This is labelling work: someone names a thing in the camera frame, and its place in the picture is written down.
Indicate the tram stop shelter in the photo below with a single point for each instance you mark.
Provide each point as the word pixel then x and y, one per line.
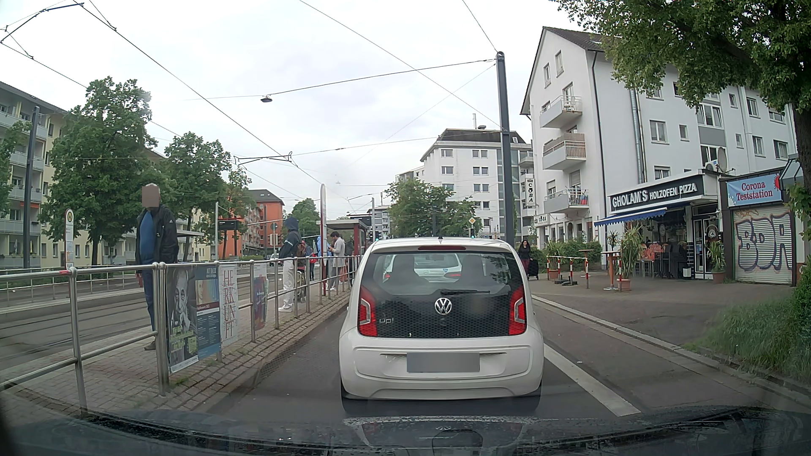
pixel 348 231

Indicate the road sign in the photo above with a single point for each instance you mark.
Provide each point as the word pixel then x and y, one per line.
pixel 472 223

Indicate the grey asphalt road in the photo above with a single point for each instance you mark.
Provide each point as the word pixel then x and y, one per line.
pixel 304 380

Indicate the brick paved tram platform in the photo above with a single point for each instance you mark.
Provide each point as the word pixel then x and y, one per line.
pixel 127 377

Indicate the paved pavement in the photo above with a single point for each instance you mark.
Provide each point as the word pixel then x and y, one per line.
pixel 659 307

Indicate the tram track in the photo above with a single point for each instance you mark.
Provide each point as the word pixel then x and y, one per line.
pixel 50 320

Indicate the large overhanging tree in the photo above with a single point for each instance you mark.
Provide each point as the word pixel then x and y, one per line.
pixel 709 44

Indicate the grass verge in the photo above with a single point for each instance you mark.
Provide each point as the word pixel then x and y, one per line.
pixel 760 332

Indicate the pale yellow apartment building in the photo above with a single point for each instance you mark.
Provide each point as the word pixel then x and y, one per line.
pixel 12 183

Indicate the car's own bonnet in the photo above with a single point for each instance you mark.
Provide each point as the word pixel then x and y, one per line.
pixel 405 437

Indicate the tall dark pole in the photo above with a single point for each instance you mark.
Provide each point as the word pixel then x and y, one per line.
pixel 505 158

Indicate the white small car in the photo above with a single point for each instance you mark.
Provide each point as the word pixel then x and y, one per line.
pixel 441 354

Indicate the road markings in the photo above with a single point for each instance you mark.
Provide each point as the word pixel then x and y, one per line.
pixel 589 382

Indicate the kiosk with graffiti shutter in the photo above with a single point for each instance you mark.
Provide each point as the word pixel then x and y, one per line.
pixel 760 234

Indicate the green tree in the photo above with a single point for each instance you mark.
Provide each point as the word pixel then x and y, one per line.
pixel 424 209

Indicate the potted plant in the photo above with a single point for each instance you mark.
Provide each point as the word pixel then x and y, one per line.
pixel 628 256

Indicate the group of people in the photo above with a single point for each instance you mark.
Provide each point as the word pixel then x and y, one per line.
pixel 336 253

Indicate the row of trees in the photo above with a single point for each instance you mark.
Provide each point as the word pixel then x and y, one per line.
pixel 108 158

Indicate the person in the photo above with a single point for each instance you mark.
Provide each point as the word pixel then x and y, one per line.
pixel 289 253
pixel 524 254
pixel 155 244

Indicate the white building with pizzeria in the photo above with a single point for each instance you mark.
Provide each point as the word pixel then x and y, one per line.
pixel 608 126

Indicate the tram stop sign post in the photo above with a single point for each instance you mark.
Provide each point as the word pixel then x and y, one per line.
pixel 69 237

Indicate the red white barrier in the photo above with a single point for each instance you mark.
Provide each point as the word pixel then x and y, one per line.
pixel 568 266

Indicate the orange building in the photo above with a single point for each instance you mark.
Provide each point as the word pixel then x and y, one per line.
pixel 269 218

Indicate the white multi-storey building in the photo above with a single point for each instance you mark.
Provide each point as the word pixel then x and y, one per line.
pixel 469 164

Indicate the metal railing with posters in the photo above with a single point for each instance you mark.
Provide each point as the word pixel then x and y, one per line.
pixel 158 304

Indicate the green hedge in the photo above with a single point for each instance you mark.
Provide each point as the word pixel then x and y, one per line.
pixel 570 250

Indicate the tall narrow stop pillar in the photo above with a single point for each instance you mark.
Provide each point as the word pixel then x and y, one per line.
pixel 323 228

